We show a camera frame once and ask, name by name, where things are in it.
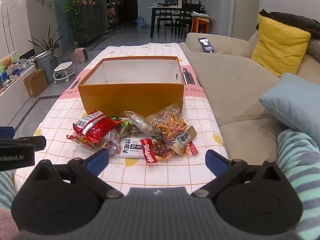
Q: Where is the clear packet of brown snack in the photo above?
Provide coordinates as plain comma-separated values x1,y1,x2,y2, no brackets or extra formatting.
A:
101,129,123,158

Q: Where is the small flat red packet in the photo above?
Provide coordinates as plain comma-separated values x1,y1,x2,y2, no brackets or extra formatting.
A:
184,141,199,156

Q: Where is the red snack packet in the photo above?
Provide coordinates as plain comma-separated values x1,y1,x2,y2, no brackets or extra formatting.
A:
72,110,123,145

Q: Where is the group of toys and figurines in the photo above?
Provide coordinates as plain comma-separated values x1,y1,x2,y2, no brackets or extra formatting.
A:
0,51,37,91

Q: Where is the dark blanket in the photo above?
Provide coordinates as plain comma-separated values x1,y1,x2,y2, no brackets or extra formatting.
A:
259,9,320,40

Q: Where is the climbing green plant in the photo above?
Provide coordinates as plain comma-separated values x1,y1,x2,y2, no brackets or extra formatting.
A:
62,0,87,46

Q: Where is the beige snack packet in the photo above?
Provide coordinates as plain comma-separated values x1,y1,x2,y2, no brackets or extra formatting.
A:
165,125,197,156

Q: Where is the houndstooth cushion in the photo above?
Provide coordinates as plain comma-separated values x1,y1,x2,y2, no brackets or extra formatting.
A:
306,39,320,62

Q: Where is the grey trash bin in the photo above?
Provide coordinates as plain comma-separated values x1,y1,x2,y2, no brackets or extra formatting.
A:
35,51,59,85

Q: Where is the dark dining table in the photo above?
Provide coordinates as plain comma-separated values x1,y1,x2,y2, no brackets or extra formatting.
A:
148,4,207,38

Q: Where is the white rolling stool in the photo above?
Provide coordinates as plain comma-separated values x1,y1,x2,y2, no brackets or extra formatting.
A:
53,61,76,84

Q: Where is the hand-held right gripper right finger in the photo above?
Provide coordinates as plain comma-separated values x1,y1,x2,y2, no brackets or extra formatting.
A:
191,149,285,199

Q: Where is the white label spicy strip packet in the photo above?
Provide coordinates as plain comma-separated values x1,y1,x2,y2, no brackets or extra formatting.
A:
116,137,176,166

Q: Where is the long leaf potted plant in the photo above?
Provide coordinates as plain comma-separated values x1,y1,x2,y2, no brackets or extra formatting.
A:
28,25,64,56

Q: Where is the beige sofa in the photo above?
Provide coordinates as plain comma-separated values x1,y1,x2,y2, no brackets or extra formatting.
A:
178,12,320,178

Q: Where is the pink heater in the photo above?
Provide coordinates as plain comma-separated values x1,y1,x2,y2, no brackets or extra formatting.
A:
73,47,89,63

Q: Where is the dark dining chair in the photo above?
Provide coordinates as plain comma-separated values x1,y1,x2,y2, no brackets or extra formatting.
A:
174,10,192,37
157,10,173,34

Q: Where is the clear packet of white balls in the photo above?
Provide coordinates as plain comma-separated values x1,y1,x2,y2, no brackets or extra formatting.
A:
124,110,157,137

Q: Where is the brown cardboard box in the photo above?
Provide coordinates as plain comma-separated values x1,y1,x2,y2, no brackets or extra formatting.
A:
23,68,49,98

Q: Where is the shelf with plush toys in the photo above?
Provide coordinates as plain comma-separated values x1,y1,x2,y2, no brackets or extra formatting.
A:
105,1,123,28

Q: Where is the stack of papers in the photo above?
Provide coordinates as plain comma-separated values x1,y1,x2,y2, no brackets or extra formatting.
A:
191,12,213,21

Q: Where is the yellow cushion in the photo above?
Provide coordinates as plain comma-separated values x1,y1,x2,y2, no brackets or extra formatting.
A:
251,14,312,77

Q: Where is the person's left leg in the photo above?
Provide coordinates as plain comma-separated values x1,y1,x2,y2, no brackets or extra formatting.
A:
0,171,18,211

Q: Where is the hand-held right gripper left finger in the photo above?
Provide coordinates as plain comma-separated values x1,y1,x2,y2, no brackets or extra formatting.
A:
33,149,124,199

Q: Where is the green snack packet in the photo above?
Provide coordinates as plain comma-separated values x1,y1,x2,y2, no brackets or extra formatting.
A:
120,119,140,137

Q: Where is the light blue cushion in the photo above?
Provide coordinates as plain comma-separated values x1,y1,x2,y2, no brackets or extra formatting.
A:
259,73,320,138

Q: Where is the orange stool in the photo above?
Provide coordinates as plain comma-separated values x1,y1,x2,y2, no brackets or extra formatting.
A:
192,17,209,34

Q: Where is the grey cabinet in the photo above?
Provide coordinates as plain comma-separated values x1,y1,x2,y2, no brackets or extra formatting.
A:
81,4,104,43

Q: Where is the smartphone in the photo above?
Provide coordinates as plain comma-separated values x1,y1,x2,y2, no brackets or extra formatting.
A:
198,37,216,53

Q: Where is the person's right leg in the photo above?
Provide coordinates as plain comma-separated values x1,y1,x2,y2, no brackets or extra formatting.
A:
276,129,320,240

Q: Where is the clear packet of nuts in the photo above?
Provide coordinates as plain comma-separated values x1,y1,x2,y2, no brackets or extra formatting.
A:
147,103,188,143

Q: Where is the person's leg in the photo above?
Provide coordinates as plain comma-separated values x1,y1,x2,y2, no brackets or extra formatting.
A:
0,171,18,211
276,129,320,240

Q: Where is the orange cardboard box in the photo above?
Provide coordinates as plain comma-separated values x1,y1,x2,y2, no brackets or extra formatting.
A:
77,57,185,119

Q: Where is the pink fuzzy cloth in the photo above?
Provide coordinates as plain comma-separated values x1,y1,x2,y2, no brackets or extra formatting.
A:
0,208,21,239

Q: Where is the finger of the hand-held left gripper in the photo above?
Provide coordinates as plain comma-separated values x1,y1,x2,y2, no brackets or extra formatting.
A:
0,136,47,153
0,127,15,138

